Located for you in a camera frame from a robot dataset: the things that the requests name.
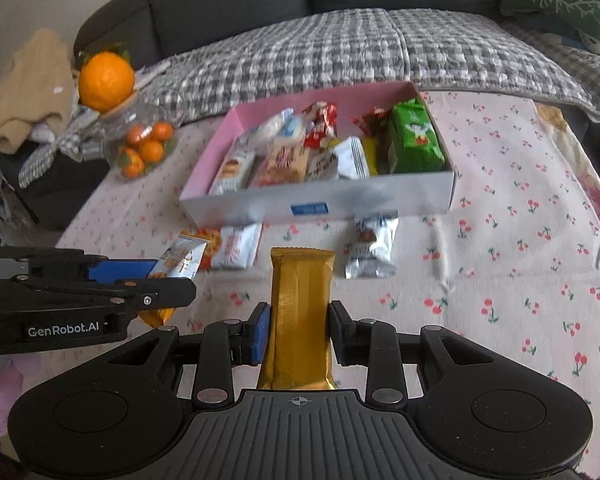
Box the cherry print tablecloth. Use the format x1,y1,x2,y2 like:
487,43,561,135
55,87,600,461

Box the gold snack packet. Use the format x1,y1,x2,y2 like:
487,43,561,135
257,247,338,391

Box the grey checkered blanket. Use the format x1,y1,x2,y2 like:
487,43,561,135
130,7,600,123

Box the grey checkered cloth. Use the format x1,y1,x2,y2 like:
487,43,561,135
17,125,88,188

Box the beige cloth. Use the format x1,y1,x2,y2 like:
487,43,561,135
0,29,78,153

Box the large orange fruit ornament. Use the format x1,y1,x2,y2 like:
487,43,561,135
77,47,137,113

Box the white plastic wrappers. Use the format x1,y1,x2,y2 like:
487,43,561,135
132,57,173,91

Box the dark grey sofa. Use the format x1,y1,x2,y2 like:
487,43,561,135
72,0,600,126

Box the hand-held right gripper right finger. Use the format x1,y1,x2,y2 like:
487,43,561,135
328,300,498,406

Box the orange snack packet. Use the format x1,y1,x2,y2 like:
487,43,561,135
137,230,223,328

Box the beige red-print snack packet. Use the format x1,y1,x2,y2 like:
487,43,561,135
265,139,311,173

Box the green snack packet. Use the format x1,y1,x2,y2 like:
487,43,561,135
386,99,443,175

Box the white red-print snack packet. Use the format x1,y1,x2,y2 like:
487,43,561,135
212,223,263,269

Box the silver snack packet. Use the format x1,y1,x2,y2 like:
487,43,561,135
345,215,398,279

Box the white blue snack packet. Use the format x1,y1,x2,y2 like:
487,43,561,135
252,109,306,143

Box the white chocolate biscuit packet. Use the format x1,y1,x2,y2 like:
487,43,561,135
211,150,256,195

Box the dark side table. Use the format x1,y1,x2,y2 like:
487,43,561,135
0,150,106,231

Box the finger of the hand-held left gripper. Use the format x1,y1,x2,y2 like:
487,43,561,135
0,247,158,283
0,276,197,313

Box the plain white snack packet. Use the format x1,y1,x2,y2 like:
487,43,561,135
336,136,370,180

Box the pink cardboard box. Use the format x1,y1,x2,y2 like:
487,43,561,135
179,80,457,223

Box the red snack wrapper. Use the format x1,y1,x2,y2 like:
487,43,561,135
300,101,338,150
352,106,392,137

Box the pink fuzzy clothing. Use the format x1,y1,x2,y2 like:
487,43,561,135
0,360,28,438

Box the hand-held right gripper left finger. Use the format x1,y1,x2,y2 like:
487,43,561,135
105,302,271,407

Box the glass jar of small oranges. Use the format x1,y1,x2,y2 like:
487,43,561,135
82,100,181,181

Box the white brown snack packet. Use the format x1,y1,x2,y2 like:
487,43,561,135
306,150,340,182

